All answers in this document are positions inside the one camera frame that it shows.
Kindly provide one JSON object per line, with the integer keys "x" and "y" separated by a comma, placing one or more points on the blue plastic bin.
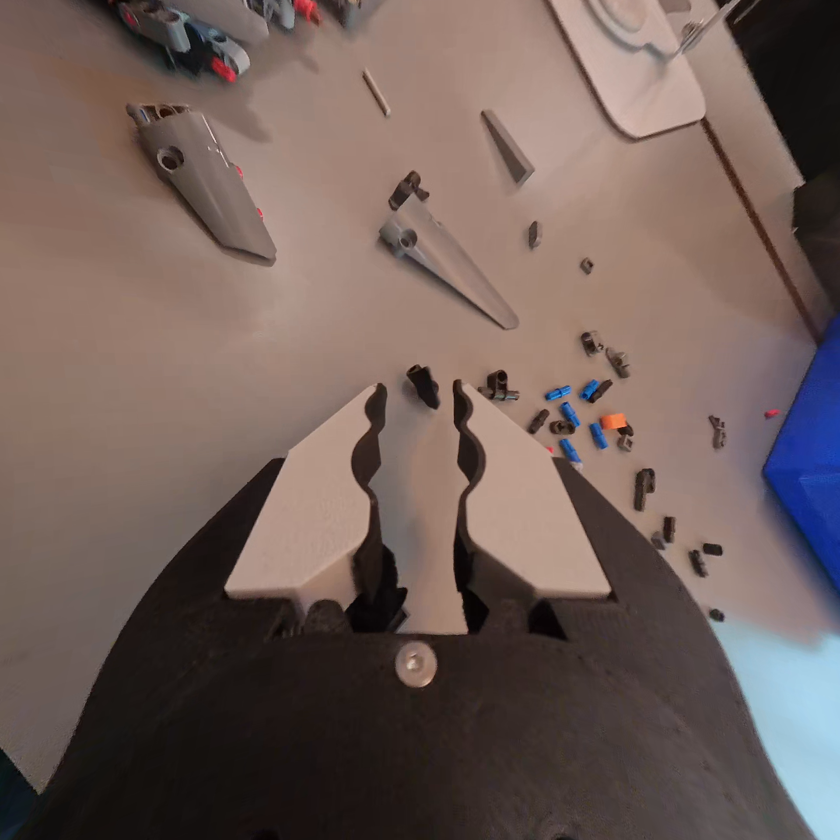
{"x": 810, "y": 459}

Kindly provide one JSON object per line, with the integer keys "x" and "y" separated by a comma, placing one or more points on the grey lego wedge piece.
{"x": 508, "y": 148}

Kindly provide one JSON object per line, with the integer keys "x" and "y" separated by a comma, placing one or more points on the narrow grey lego panel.
{"x": 446, "y": 262}

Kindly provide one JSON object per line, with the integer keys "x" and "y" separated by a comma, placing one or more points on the large grey lego model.
{"x": 190, "y": 39}

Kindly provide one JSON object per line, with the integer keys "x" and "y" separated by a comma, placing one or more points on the white metal book stand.
{"x": 636, "y": 65}

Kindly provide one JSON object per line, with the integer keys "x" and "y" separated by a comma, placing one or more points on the scattered small lego pieces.
{"x": 594, "y": 420}

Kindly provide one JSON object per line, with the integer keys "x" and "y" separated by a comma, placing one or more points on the black angled lego connector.
{"x": 500, "y": 386}

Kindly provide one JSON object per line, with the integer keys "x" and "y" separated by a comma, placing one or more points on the wide grey lego panel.
{"x": 210, "y": 184}

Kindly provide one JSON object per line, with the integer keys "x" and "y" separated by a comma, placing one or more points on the grey lego axle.
{"x": 376, "y": 92}

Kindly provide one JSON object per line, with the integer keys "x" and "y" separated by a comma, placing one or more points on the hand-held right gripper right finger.
{"x": 531, "y": 525}

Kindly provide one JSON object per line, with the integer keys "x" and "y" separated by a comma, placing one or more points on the black lego connector piece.
{"x": 424, "y": 387}

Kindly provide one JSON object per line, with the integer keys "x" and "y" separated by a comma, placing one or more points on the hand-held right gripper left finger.
{"x": 305, "y": 525}

